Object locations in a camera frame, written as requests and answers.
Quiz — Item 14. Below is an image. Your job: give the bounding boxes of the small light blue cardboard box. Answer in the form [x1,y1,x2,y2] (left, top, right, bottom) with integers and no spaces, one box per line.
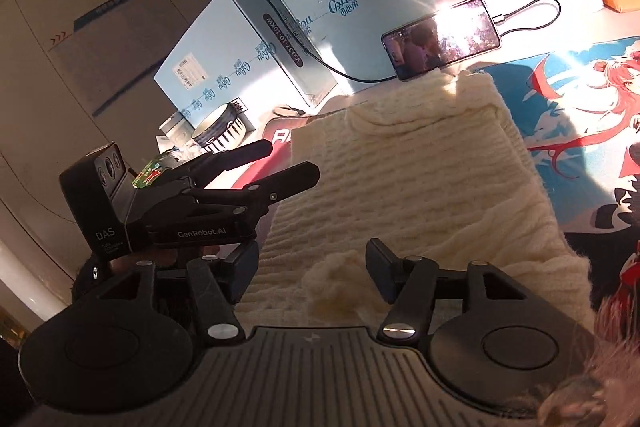
[153,0,339,131]

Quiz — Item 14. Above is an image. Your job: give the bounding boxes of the pink fluffy cloth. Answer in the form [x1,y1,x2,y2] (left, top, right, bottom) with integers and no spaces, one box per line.
[500,292,640,427]

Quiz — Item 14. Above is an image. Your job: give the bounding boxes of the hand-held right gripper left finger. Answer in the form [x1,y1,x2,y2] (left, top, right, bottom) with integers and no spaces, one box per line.
[107,243,261,342]

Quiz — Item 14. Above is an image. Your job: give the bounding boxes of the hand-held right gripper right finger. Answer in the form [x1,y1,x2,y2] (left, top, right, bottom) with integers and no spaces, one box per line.
[366,238,538,342]

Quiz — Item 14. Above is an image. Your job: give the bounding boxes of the black smartphone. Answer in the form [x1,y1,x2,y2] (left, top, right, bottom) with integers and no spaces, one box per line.
[381,0,502,82]

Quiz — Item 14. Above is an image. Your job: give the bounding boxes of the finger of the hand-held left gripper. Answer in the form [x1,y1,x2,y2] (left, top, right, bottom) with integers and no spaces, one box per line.
[194,162,321,216]
[191,139,274,188]

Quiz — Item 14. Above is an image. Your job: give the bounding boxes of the striped ceramic bowl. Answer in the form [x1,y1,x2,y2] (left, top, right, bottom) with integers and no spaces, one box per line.
[192,103,247,156]

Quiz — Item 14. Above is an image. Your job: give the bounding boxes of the black red mouse pad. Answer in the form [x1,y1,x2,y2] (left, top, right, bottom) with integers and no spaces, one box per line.
[235,104,363,212]

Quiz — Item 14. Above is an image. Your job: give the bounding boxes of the cream knit sweater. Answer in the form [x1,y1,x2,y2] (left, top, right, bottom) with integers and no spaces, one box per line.
[235,69,596,327]

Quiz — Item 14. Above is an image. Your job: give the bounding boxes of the black charging cable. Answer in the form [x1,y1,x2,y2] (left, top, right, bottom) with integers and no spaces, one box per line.
[250,0,563,84]

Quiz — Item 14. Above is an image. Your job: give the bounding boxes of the small white box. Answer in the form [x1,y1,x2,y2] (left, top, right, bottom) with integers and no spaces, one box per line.
[159,110,197,144]

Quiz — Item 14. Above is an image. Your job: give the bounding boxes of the anime printed desk mat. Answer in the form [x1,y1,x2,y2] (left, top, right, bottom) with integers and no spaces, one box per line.
[472,36,640,310]

